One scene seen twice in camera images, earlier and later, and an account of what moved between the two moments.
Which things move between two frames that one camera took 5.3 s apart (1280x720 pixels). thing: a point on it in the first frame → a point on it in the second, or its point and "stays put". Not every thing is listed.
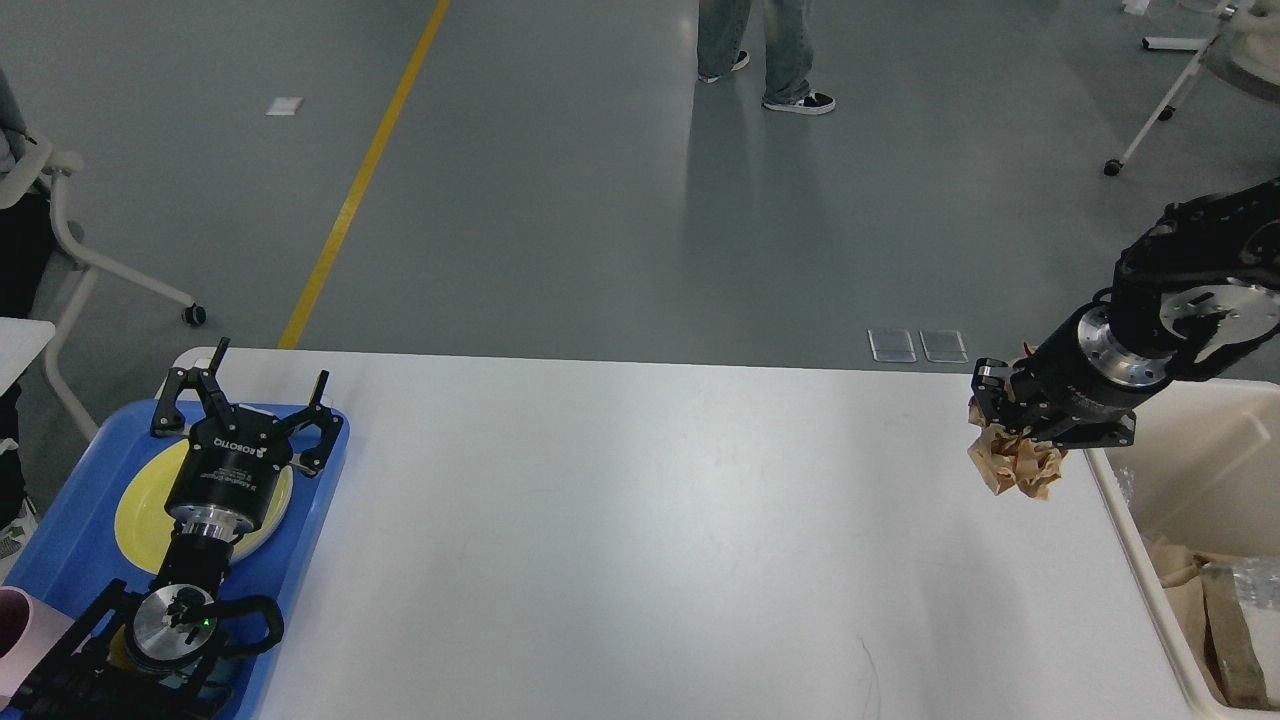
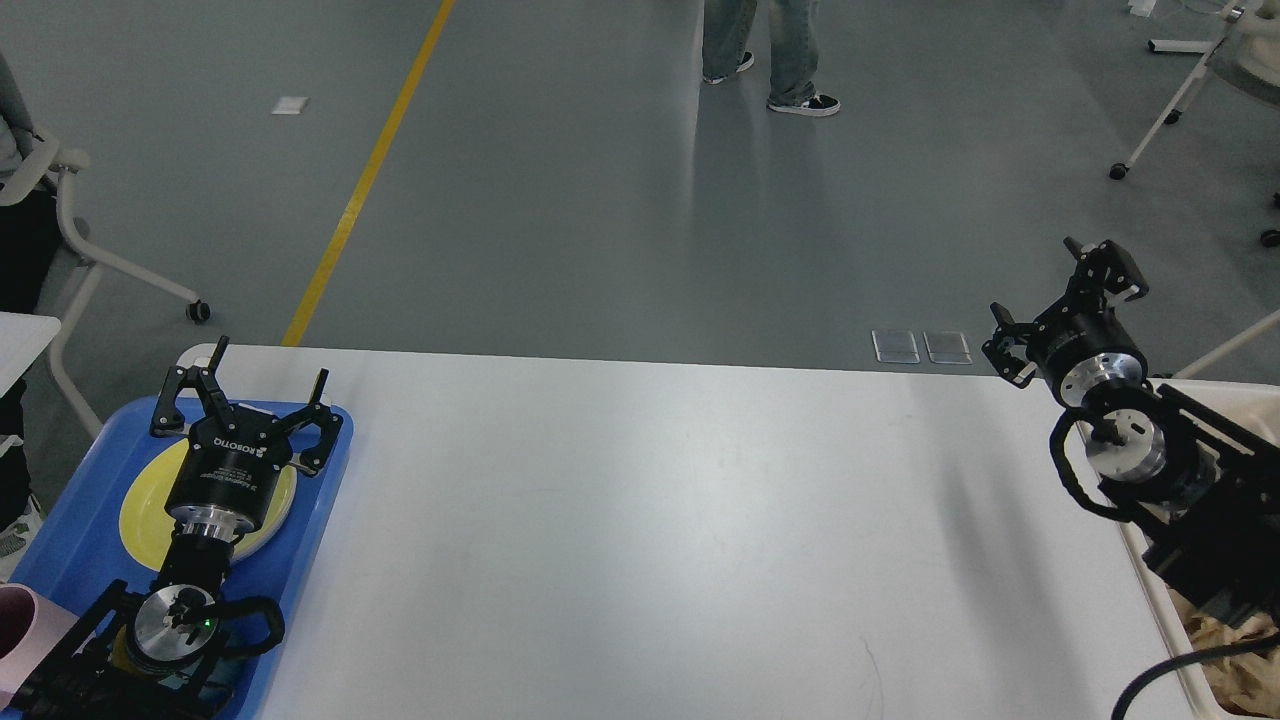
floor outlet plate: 905,346 stays put
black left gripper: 235,455 stays put
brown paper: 1009,459 → 1247,680
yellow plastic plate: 145,528 stays put
